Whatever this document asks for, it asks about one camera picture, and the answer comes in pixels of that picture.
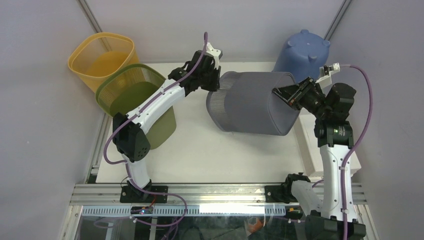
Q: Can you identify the yellow mesh waste bin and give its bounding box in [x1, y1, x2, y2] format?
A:
[67, 32, 139, 93]

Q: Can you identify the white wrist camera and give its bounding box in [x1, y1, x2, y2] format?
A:
[316, 63, 341, 88]
[206, 42, 223, 70]

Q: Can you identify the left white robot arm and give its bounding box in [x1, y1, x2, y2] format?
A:
[110, 49, 223, 203]

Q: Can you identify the grey mesh waste bin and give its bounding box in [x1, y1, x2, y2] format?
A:
[206, 71, 300, 136]

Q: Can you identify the blue plastic bucket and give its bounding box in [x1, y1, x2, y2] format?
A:
[272, 29, 331, 83]

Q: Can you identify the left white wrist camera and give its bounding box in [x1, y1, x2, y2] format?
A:
[206, 42, 223, 70]

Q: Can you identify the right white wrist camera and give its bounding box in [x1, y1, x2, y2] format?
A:
[316, 63, 341, 88]

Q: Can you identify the white perforated plastic basket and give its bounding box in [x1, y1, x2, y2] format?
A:
[293, 109, 362, 182]

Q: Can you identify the white slotted cable duct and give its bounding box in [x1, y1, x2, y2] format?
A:
[81, 203, 286, 218]

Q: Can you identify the green mesh waste bin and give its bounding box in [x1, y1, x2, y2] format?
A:
[95, 63, 177, 150]

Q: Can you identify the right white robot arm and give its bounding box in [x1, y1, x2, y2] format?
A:
[272, 77, 367, 240]

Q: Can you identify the aluminium mounting rail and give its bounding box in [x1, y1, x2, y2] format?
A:
[67, 183, 369, 206]

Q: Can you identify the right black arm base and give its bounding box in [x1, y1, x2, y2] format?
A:
[264, 172, 311, 204]

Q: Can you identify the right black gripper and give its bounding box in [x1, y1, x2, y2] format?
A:
[271, 76, 330, 119]

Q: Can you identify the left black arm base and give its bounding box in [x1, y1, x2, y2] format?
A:
[119, 180, 169, 204]

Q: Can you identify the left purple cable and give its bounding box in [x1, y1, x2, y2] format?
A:
[103, 31, 210, 200]

